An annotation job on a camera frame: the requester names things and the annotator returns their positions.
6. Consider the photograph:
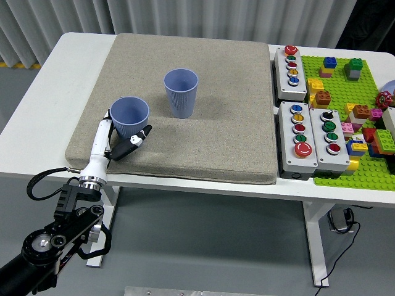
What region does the grey power adapter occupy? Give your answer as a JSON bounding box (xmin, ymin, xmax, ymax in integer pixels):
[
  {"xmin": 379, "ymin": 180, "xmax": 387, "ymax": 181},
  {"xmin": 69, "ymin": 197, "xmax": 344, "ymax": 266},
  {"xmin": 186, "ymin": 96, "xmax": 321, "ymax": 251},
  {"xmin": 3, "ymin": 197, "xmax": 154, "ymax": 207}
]
[{"xmin": 327, "ymin": 207, "xmax": 355, "ymax": 234}]

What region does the orange-brown toy block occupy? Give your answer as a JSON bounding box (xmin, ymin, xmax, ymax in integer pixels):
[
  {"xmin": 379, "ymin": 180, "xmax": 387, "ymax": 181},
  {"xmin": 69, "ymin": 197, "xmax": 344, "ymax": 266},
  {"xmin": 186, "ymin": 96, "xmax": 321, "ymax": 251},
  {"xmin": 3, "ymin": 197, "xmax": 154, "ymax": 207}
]
[
  {"xmin": 352, "ymin": 104, "xmax": 372, "ymax": 120},
  {"xmin": 315, "ymin": 90, "xmax": 333, "ymax": 109}
]

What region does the red valve wheel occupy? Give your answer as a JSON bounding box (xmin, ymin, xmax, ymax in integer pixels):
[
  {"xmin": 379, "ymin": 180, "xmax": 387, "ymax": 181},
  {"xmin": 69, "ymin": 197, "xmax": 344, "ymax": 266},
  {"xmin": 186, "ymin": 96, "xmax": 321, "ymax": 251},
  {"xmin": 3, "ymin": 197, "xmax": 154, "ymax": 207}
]
[{"xmin": 375, "ymin": 91, "xmax": 394, "ymax": 110}]

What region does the black power cable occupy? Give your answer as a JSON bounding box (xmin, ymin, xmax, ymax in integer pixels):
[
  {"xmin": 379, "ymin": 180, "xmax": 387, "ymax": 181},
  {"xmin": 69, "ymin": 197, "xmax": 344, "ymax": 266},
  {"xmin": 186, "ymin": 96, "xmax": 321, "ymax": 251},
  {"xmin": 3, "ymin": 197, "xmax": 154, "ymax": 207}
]
[{"xmin": 317, "ymin": 212, "xmax": 362, "ymax": 289}]

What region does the white box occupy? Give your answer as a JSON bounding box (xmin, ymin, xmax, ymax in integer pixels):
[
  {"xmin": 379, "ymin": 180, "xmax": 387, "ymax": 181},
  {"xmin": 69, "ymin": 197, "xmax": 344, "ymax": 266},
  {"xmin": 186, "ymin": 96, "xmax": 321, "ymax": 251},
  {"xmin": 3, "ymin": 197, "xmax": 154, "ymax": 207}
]
[{"xmin": 381, "ymin": 107, "xmax": 395, "ymax": 139}]

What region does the red toy block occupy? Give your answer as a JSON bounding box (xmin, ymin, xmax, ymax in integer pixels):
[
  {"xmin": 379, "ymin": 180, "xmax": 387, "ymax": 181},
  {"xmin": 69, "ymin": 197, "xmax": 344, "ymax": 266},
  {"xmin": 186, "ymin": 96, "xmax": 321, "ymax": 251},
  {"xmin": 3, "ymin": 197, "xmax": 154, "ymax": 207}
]
[{"xmin": 362, "ymin": 127, "xmax": 378, "ymax": 144}]

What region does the blue ribbed cup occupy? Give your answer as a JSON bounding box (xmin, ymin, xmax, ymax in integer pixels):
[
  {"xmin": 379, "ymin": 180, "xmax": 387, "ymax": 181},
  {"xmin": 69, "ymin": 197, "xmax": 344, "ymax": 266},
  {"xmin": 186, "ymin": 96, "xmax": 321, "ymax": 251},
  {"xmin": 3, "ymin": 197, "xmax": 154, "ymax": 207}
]
[
  {"xmin": 110, "ymin": 96, "xmax": 151, "ymax": 140},
  {"xmin": 163, "ymin": 68, "xmax": 199, "ymax": 119}
]

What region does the white table leg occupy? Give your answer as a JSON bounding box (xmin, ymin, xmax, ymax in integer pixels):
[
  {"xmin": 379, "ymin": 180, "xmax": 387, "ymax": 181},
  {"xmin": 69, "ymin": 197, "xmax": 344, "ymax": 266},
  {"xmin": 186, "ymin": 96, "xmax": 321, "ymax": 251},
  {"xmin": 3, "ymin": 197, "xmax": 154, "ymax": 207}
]
[
  {"xmin": 86, "ymin": 184, "xmax": 121, "ymax": 268},
  {"xmin": 302, "ymin": 200, "xmax": 330, "ymax": 288}
]

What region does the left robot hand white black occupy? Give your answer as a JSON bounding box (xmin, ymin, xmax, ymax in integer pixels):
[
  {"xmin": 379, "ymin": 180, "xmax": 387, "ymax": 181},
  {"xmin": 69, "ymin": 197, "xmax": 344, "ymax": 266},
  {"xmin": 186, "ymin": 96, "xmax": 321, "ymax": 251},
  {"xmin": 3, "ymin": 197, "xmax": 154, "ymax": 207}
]
[{"xmin": 79, "ymin": 108, "xmax": 154, "ymax": 183}]

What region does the grey four-button control box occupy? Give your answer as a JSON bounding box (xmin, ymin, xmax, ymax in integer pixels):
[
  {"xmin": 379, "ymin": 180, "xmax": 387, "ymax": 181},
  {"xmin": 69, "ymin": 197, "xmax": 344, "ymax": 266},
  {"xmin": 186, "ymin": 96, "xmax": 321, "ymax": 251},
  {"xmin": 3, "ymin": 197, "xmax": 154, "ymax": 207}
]
[{"xmin": 309, "ymin": 107, "xmax": 351, "ymax": 178}]

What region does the grey toy block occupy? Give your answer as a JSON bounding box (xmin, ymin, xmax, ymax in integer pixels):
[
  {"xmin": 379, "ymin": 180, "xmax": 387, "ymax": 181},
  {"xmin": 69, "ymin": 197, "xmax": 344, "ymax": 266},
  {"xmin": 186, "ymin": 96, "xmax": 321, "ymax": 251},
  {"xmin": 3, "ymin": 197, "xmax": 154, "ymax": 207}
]
[{"xmin": 344, "ymin": 64, "xmax": 362, "ymax": 81}]

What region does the large green toy block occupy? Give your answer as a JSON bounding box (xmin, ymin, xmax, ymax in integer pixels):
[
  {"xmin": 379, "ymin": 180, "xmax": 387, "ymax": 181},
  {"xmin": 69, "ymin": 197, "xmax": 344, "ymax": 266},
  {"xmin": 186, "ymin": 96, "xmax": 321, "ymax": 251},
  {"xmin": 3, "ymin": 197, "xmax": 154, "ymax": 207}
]
[{"xmin": 373, "ymin": 129, "xmax": 395, "ymax": 155}]

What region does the green studded baseplate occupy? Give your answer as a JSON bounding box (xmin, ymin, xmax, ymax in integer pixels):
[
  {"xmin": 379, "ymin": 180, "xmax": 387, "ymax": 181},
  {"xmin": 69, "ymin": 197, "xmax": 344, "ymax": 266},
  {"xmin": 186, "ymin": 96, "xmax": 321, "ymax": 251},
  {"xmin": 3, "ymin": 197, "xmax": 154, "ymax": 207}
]
[{"xmin": 301, "ymin": 55, "xmax": 395, "ymax": 189}]

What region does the grey five-button control box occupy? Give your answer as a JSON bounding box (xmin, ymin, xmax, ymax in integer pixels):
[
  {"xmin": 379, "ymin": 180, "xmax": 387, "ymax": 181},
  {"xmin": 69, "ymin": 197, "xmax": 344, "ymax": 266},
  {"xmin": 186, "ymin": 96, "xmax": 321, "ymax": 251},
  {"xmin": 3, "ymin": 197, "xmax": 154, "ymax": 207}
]
[
  {"xmin": 277, "ymin": 101, "xmax": 319, "ymax": 181},
  {"xmin": 273, "ymin": 45, "xmax": 309, "ymax": 102}
]

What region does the blue and yellow toy block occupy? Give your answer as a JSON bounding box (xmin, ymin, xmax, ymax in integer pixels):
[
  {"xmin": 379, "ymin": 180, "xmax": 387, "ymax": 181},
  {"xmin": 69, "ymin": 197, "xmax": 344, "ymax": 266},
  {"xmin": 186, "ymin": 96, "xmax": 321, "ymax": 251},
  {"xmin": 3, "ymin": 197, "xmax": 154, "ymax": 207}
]
[{"xmin": 346, "ymin": 140, "xmax": 370, "ymax": 158}]

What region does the purple bowl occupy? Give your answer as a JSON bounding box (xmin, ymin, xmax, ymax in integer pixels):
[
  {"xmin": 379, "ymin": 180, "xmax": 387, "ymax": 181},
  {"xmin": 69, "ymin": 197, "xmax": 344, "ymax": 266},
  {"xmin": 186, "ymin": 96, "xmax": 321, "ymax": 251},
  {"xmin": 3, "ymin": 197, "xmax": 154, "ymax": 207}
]
[{"xmin": 381, "ymin": 80, "xmax": 395, "ymax": 99}]

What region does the grey-brown fabric mat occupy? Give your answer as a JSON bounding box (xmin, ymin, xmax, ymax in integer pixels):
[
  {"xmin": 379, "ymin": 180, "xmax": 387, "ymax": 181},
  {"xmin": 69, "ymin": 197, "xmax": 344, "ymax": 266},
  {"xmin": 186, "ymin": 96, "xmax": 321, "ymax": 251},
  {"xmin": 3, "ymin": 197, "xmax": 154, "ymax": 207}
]
[{"xmin": 64, "ymin": 33, "xmax": 279, "ymax": 186}]

